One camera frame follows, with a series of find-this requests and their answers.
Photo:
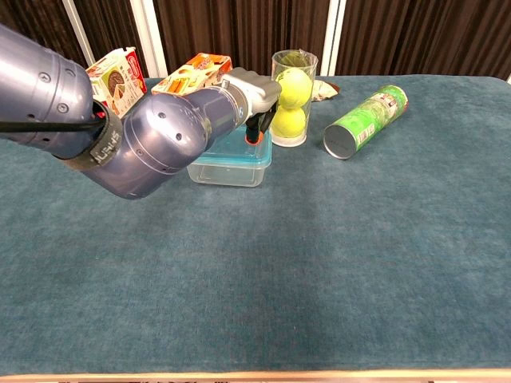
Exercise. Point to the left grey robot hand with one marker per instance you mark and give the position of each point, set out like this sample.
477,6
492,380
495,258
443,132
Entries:
259,93

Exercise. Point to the blue plastic lid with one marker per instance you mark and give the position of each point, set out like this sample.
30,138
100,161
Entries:
231,153

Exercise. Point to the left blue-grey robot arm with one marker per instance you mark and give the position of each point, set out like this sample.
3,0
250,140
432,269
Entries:
159,135

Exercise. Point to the clear plastic container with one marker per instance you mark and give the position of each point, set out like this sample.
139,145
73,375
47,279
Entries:
227,175

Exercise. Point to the yellow tennis ball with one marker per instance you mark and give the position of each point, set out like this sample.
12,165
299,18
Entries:
289,121
297,88

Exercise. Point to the clear tennis ball tube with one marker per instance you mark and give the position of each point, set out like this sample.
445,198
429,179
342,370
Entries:
295,58

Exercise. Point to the white brown snack wrapper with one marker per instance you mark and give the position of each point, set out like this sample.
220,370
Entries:
325,89

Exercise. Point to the dark brown curtain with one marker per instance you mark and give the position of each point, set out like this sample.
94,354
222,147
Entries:
108,24
419,36
239,28
32,20

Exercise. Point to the orange biscuit box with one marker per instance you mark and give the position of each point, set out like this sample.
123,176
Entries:
191,77

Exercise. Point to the green chips can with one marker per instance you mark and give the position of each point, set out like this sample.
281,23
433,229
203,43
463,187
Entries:
367,119

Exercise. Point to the red white snack box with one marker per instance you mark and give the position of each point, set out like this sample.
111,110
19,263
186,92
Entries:
120,80

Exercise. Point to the teal table cloth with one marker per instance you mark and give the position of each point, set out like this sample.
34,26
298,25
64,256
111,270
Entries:
255,259

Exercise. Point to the white frame pole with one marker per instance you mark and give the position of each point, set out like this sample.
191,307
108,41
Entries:
333,36
78,28
149,36

